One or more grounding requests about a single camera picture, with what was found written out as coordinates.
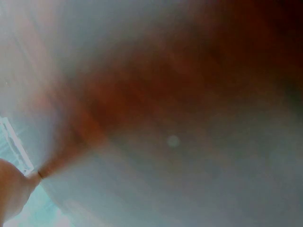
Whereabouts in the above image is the person's left hand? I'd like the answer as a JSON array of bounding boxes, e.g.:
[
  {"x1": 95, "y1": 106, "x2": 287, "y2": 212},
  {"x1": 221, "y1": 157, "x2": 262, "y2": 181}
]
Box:
[{"x1": 0, "y1": 158, "x2": 44, "y2": 227}]

